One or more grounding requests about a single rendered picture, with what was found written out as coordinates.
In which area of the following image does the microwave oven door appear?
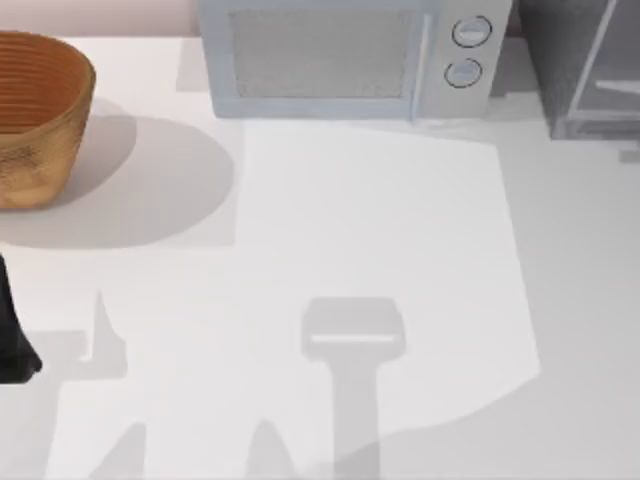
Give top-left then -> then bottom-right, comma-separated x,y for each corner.
197,0 -> 435,121

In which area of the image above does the grey cabinet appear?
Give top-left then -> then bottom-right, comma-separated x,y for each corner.
518,0 -> 640,142

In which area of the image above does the brown woven basket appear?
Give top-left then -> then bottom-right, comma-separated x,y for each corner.
0,31 -> 97,210

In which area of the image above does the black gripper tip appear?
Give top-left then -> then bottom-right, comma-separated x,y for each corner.
0,253 -> 44,386

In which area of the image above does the round microwave knob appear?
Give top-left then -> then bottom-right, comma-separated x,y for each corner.
443,56 -> 484,90
451,14 -> 494,50

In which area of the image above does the pale microwave oven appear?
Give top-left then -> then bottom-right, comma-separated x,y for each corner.
196,0 -> 515,123

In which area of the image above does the microwave door handle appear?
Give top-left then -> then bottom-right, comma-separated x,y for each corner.
409,13 -> 433,123

